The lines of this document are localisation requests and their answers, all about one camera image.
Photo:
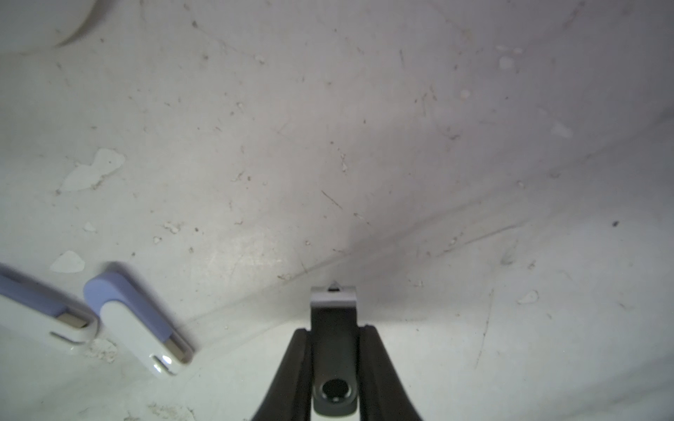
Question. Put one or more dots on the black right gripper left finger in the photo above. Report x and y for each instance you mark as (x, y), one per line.
(289, 397)

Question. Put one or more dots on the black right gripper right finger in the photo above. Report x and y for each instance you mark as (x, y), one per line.
(382, 395)

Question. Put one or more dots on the black swivel usb drive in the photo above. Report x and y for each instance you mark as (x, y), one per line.
(334, 334)

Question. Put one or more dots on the white blue usb drive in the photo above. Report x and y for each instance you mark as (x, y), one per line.
(44, 315)
(135, 322)

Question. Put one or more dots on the white plastic storage box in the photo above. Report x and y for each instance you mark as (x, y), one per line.
(31, 25)

